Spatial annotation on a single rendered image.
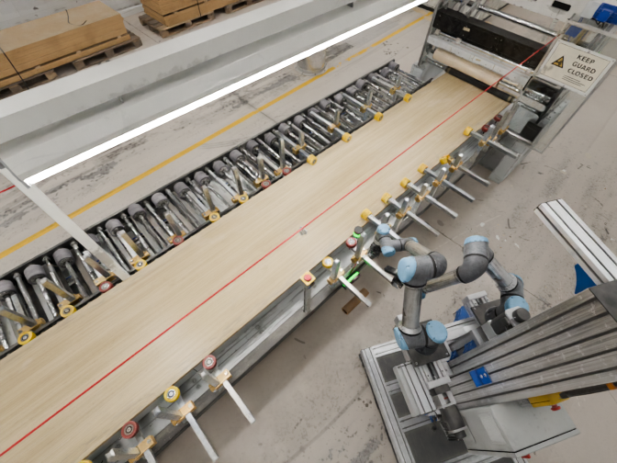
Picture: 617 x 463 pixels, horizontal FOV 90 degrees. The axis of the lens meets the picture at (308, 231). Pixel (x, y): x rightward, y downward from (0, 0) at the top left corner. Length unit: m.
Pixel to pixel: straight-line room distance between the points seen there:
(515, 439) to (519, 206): 3.08
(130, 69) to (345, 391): 2.62
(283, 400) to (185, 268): 1.34
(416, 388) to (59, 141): 1.91
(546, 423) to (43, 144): 2.15
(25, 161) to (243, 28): 0.66
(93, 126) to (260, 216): 1.69
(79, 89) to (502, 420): 1.99
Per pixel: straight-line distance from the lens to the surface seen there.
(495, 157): 4.62
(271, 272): 2.22
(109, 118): 0.99
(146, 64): 0.98
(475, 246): 1.82
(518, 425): 1.93
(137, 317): 2.34
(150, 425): 2.45
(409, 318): 1.70
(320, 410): 2.90
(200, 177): 2.94
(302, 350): 2.96
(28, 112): 0.96
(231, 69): 1.10
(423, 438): 2.81
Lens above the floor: 2.89
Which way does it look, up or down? 56 degrees down
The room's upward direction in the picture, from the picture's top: 2 degrees clockwise
